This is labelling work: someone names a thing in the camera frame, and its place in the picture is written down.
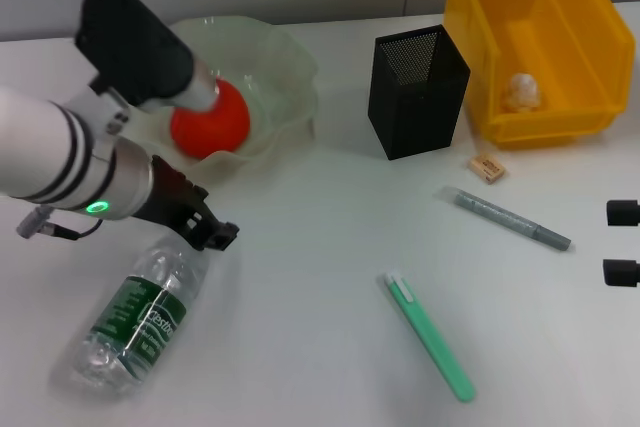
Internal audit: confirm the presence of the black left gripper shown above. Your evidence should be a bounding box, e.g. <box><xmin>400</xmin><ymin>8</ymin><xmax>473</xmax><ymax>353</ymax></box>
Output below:
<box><xmin>132</xmin><ymin>155</ymin><xmax>240</xmax><ymax>252</ymax></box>

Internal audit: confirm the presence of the green glass fruit bowl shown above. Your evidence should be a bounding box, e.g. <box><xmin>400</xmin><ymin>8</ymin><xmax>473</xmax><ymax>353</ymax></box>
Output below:
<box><xmin>164</xmin><ymin>15</ymin><xmax>320</xmax><ymax>176</ymax></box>

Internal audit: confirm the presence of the clear green-label water bottle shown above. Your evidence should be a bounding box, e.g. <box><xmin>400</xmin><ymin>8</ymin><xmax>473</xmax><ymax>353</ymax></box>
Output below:
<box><xmin>69</xmin><ymin>234</ymin><xmax>211</xmax><ymax>391</ymax></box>

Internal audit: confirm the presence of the green pen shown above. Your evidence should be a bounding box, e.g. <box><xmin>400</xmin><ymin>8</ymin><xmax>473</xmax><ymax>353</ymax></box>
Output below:
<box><xmin>383</xmin><ymin>272</ymin><xmax>477</xmax><ymax>403</ymax></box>

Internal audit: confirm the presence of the red toy pomegranate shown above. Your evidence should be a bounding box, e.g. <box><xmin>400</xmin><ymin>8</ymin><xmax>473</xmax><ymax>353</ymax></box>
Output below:
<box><xmin>169</xmin><ymin>77</ymin><xmax>251</xmax><ymax>159</ymax></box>

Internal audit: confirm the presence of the white paper ball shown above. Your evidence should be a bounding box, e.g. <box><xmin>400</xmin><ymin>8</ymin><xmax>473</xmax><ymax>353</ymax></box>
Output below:
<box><xmin>502</xmin><ymin>71</ymin><xmax>544</xmax><ymax>113</ymax></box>

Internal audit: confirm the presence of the grey marker pen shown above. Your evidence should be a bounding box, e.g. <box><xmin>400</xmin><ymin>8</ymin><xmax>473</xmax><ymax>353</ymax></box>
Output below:
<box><xmin>439</xmin><ymin>185</ymin><xmax>574</xmax><ymax>252</ymax></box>

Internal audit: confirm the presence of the yellow plastic bin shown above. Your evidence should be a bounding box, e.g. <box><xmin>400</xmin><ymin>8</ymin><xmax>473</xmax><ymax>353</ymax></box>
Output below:
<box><xmin>443</xmin><ymin>0</ymin><xmax>639</xmax><ymax>151</ymax></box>

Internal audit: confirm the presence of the small beige eraser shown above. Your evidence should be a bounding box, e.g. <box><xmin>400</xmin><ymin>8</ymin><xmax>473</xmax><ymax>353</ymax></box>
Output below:
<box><xmin>468</xmin><ymin>152</ymin><xmax>507</xmax><ymax>186</ymax></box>

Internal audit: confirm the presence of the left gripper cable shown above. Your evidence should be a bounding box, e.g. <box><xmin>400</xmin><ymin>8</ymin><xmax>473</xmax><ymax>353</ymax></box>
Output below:
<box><xmin>17</xmin><ymin>206</ymin><xmax>106</xmax><ymax>241</ymax></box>

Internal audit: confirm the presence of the black mesh pen holder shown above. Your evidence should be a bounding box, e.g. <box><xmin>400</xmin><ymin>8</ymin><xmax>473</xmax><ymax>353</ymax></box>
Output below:
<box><xmin>369</xmin><ymin>24</ymin><xmax>473</xmax><ymax>162</ymax></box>

